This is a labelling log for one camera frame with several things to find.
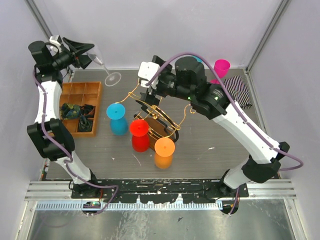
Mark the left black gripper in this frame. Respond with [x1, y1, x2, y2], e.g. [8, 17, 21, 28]
[52, 37, 98, 70]

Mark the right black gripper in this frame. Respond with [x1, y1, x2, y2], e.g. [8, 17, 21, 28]
[139, 55, 194, 106]

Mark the clear champagne flute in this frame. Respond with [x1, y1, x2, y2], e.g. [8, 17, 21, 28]
[87, 52, 122, 87]

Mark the blue wine glass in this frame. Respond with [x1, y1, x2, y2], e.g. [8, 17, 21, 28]
[106, 103, 128, 136]
[194, 56, 203, 63]

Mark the pink wine glass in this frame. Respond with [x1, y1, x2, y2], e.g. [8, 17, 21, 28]
[213, 59, 231, 80]

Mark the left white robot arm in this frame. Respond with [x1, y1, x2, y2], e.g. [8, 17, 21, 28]
[27, 35, 100, 198]

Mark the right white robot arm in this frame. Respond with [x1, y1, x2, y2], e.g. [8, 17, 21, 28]
[137, 52, 290, 197]

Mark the red wine glass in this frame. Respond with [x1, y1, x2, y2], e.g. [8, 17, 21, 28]
[129, 119, 150, 153]

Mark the orange wine glass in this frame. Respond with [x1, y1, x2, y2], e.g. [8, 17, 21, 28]
[154, 137, 176, 169]

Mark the wooden compartment tray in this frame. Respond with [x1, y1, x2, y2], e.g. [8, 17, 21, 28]
[59, 81, 103, 138]

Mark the dark patterned rolled cloth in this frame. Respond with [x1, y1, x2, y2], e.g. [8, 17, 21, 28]
[77, 104, 96, 133]

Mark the green patterned rolled cloth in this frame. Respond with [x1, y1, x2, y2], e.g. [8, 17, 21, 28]
[60, 103, 81, 120]

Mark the striped black white cloth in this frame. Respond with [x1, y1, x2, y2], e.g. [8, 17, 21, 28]
[224, 75, 253, 109]

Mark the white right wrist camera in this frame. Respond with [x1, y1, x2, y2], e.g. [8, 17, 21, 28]
[137, 61, 160, 90]

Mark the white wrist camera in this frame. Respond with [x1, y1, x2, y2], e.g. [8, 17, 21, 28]
[137, 61, 160, 90]
[49, 35, 63, 50]

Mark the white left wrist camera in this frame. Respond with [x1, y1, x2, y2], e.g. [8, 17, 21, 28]
[49, 35, 63, 50]

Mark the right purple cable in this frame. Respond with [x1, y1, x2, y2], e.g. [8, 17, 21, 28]
[144, 51, 305, 216]

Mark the purple cable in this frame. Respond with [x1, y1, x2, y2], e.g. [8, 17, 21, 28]
[144, 51, 305, 216]
[33, 68, 120, 215]

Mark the gold wire glass rack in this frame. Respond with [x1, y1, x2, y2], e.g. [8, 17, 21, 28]
[116, 82, 192, 151]

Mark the black mounting base plate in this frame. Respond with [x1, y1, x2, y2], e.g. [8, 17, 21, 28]
[68, 178, 249, 204]

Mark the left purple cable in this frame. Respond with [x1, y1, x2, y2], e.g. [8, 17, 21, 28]
[33, 68, 120, 215]

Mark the grey slotted cable duct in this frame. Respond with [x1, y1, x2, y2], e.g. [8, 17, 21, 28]
[35, 200, 223, 212]

